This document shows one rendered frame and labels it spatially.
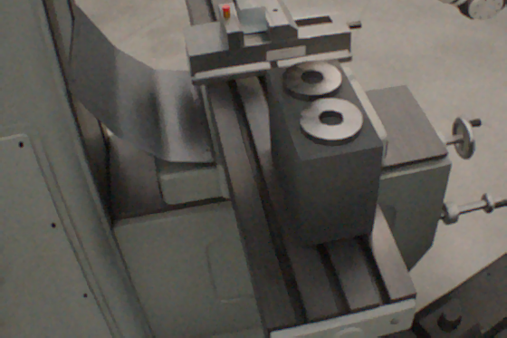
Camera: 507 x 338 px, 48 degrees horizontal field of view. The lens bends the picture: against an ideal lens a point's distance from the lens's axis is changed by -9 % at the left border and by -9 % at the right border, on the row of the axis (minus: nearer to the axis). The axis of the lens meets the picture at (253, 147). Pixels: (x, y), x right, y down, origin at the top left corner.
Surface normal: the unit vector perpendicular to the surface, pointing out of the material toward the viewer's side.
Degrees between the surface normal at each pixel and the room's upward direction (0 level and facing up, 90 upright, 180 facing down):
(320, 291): 0
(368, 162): 90
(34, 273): 88
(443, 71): 0
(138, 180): 0
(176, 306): 90
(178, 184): 90
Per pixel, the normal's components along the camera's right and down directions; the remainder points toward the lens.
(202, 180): 0.19, 0.65
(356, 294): -0.06, -0.74
